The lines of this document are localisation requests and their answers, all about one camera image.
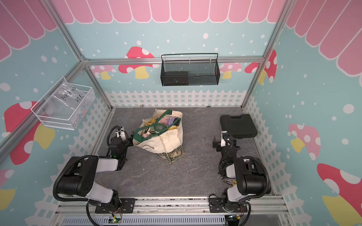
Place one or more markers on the black plastic tool case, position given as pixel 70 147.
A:
pixel 240 126

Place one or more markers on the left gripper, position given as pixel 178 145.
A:
pixel 124 140

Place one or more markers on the black box in basket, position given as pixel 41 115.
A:
pixel 175 78

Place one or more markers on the purple pencil sharpener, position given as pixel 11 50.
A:
pixel 171 120

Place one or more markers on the cream canvas tote bag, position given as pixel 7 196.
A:
pixel 168 144

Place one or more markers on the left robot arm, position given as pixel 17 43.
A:
pixel 76 182

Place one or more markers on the black wire mesh basket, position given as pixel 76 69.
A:
pixel 203 68

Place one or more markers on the yellow handled pliers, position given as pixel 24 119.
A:
pixel 231 182

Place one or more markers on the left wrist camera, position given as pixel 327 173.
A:
pixel 121 133

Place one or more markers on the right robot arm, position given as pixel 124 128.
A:
pixel 247 176

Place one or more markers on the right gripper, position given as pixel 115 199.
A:
pixel 223 145

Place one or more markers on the clear wall bin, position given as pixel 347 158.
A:
pixel 65 107

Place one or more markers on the pink pencil sharpener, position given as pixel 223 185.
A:
pixel 164 121

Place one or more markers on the green pencil sharpener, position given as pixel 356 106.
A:
pixel 159 127

